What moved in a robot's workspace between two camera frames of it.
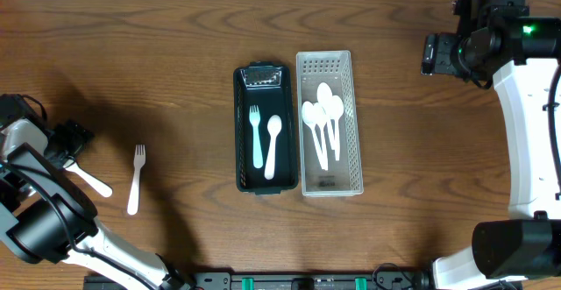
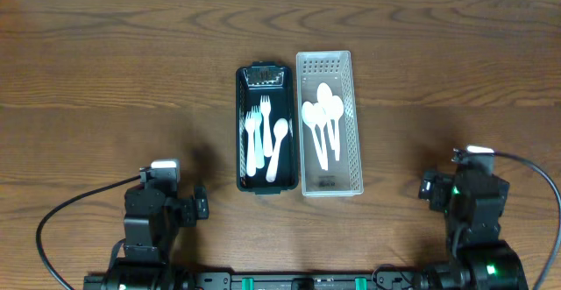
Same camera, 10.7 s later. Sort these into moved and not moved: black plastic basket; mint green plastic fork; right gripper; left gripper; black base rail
Moved: left gripper; right gripper
Not moved: black base rail; mint green plastic fork; black plastic basket
